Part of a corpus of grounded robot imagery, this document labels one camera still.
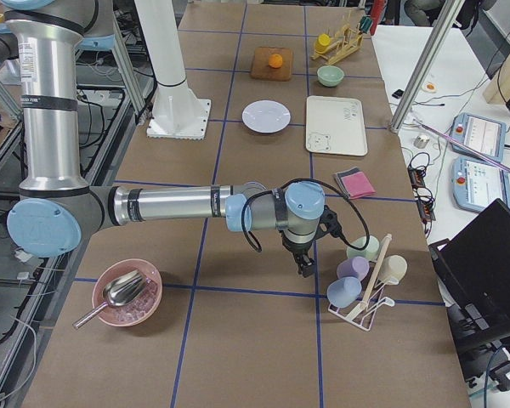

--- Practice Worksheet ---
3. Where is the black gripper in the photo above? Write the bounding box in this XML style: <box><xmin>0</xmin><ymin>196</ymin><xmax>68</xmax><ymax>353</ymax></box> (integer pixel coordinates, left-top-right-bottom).
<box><xmin>281</xmin><ymin>206</ymin><xmax>344</xmax><ymax>275</ymax></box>

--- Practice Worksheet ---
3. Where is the white round plate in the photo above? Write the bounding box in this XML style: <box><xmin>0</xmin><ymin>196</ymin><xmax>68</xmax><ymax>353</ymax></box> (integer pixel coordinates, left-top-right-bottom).
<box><xmin>241</xmin><ymin>99</ymin><xmax>291</xmax><ymax>133</ymax></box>

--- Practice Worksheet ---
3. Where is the orange fruit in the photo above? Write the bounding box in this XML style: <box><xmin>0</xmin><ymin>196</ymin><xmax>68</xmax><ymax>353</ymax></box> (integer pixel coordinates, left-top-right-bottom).
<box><xmin>268</xmin><ymin>54</ymin><xmax>284</xmax><ymax>69</ymax></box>

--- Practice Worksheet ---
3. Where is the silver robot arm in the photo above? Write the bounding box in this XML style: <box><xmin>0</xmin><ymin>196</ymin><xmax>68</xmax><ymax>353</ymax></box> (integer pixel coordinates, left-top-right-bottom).
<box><xmin>4</xmin><ymin>1</ymin><xmax>340</xmax><ymax>277</ymax></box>

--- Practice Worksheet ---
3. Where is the cream bear tray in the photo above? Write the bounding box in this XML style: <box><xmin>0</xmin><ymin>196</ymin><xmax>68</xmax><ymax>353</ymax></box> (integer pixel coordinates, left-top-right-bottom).
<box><xmin>305</xmin><ymin>95</ymin><xmax>368</xmax><ymax>156</ymax></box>

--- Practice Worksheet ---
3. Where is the blue pastel cup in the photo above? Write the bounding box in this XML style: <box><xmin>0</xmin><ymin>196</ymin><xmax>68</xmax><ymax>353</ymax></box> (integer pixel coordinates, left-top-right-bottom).
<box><xmin>326</xmin><ymin>276</ymin><xmax>362</xmax><ymax>309</ymax></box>

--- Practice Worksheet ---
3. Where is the purple pastel cup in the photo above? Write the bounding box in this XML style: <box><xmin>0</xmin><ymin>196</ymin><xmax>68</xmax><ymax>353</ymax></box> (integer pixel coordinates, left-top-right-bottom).
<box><xmin>337</xmin><ymin>256</ymin><xmax>370</xmax><ymax>281</ymax></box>

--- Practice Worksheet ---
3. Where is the green pastel cup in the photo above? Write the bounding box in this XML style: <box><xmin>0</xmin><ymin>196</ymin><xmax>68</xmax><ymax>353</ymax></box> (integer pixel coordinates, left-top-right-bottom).
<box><xmin>346</xmin><ymin>235</ymin><xmax>380</xmax><ymax>262</ymax></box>

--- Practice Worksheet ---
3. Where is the beige pastel cup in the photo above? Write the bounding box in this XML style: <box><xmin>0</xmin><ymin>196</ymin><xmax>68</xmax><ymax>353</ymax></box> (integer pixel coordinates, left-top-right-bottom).
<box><xmin>377</xmin><ymin>255</ymin><xmax>408</xmax><ymax>282</ymax></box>

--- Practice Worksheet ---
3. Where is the grey cloth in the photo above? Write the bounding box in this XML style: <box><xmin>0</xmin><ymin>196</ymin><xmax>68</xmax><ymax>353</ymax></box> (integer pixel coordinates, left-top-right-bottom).
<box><xmin>333</xmin><ymin>167</ymin><xmax>360</xmax><ymax>190</ymax></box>

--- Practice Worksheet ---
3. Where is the pink cloth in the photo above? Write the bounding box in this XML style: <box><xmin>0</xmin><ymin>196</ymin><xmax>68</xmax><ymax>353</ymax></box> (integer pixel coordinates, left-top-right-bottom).
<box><xmin>342</xmin><ymin>172</ymin><xmax>376</xmax><ymax>200</ymax></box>

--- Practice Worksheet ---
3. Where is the black laptop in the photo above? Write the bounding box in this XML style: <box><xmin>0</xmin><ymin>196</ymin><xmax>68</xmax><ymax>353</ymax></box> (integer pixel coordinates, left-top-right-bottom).
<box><xmin>429</xmin><ymin>199</ymin><xmax>510</xmax><ymax>343</ymax></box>

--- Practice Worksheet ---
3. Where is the pink bowl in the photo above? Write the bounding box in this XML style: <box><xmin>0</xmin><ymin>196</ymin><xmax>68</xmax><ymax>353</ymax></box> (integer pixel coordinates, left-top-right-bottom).
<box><xmin>92</xmin><ymin>258</ymin><xmax>162</xmax><ymax>327</ymax></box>

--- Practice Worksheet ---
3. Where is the metal scoop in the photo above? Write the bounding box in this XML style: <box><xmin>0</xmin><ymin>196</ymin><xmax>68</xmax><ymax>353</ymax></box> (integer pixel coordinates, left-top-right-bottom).
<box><xmin>72</xmin><ymin>269</ymin><xmax>147</xmax><ymax>330</ymax></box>

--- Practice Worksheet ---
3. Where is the lower teach pendant tablet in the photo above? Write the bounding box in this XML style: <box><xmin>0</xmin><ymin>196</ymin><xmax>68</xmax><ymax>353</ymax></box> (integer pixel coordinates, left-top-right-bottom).
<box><xmin>452</xmin><ymin>156</ymin><xmax>510</xmax><ymax>213</ymax></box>

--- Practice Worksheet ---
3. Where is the teach pendant tablet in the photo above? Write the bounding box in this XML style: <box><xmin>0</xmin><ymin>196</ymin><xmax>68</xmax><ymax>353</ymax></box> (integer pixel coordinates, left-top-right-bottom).
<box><xmin>452</xmin><ymin>156</ymin><xmax>510</xmax><ymax>213</ymax></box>
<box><xmin>450</xmin><ymin>112</ymin><xmax>507</xmax><ymax>162</ymax></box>

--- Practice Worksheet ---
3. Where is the green ceramic bowl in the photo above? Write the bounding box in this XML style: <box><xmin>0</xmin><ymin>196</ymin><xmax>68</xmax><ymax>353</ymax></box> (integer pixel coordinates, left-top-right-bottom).
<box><xmin>316</xmin><ymin>65</ymin><xmax>345</xmax><ymax>88</ymax></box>

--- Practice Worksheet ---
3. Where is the small black device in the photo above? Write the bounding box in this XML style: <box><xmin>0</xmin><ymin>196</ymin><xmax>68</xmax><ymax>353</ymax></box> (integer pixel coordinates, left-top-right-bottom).
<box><xmin>392</xmin><ymin>89</ymin><xmax>404</xmax><ymax>99</ymax></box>

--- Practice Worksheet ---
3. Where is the wooden cutting board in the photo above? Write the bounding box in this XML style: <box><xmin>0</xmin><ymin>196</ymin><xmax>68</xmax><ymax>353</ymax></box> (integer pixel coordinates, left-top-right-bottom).
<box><xmin>250</xmin><ymin>47</ymin><xmax>293</xmax><ymax>82</ymax></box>

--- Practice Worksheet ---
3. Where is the fried egg toy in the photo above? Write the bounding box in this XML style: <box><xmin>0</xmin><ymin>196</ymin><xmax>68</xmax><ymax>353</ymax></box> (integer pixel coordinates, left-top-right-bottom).
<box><xmin>422</xmin><ymin>82</ymin><xmax>437</xmax><ymax>94</ymax></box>

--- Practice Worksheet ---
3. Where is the upper teach pendant tablet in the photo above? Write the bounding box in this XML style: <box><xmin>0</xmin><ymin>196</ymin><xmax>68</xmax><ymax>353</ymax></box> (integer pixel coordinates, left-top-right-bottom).
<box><xmin>450</xmin><ymin>112</ymin><xmax>507</xmax><ymax>162</ymax></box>

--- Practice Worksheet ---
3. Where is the yellow cup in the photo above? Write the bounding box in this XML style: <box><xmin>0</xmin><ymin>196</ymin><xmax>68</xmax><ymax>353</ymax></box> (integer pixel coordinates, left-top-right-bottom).
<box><xmin>314</xmin><ymin>33</ymin><xmax>332</xmax><ymax>54</ymax></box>

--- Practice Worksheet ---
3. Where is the wooden dish rack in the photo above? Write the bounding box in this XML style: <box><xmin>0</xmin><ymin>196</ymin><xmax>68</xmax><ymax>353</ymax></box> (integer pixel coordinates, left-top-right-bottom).
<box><xmin>310</xmin><ymin>11</ymin><xmax>367</xmax><ymax>65</ymax></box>

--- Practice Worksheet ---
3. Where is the dark green cup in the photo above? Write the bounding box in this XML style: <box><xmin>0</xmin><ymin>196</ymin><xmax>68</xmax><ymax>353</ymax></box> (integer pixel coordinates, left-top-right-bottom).
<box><xmin>358</xmin><ymin>15</ymin><xmax>373</xmax><ymax>34</ymax></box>

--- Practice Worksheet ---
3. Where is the red cylinder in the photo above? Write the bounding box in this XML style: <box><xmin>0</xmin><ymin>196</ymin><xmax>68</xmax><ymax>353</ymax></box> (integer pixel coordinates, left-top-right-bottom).
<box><xmin>370</xmin><ymin>0</ymin><xmax>386</xmax><ymax>26</ymax></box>

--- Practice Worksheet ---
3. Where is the white wire cup rack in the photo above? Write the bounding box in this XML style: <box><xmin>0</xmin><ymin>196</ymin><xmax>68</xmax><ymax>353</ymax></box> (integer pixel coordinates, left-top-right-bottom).
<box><xmin>327</xmin><ymin>278</ymin><xmax>399</xmax><ymax>332</ymax></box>

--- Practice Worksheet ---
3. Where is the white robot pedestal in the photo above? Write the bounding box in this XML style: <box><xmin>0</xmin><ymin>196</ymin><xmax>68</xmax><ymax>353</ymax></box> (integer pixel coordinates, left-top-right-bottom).
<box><xmin>135</xmin><ymin>0</ymin><xmax>212</xmax><ymax>140</ymax></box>

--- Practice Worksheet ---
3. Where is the aluminium frame post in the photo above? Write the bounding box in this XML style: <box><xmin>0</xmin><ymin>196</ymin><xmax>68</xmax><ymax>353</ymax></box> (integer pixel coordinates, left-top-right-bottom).
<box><xmin>389</xmin><ymin>0</ymin><xmax>464</xmax><ymax>133</ymax></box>

